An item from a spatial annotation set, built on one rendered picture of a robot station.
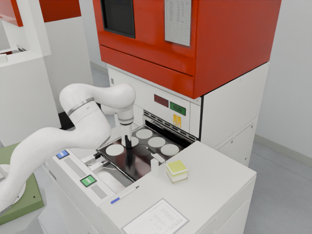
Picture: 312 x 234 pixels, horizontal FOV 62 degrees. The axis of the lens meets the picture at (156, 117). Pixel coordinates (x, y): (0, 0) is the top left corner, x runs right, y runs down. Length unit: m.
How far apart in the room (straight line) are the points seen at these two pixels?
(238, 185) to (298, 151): 1.84
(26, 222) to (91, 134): 0.65
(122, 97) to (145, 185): 0.43
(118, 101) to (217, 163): 0.60
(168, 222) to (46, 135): 0.53
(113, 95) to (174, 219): 0.51
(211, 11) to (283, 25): 1.51
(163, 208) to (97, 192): 0.30
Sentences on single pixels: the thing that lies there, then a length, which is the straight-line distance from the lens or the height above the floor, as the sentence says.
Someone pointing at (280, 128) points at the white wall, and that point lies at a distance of 2.95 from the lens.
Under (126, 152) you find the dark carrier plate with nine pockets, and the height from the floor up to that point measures 0.90.
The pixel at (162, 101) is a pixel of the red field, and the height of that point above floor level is 1.10.
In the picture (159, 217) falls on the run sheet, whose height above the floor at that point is 0.97.
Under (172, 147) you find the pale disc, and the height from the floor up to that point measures 0.90.
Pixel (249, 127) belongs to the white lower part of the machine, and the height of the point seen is 0.77.
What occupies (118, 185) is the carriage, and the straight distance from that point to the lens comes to 1.30.
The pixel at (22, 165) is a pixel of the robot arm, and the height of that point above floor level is 1.27.
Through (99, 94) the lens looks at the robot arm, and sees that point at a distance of 0.90.
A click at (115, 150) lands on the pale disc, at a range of 1.47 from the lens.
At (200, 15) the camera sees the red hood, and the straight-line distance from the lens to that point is 1.13.
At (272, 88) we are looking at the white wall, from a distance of 2.81.
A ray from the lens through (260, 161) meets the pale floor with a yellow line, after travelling 2.89.
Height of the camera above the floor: 1.80
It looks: 32 degrees down
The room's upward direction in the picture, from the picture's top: 2 degrees counter-clockwise
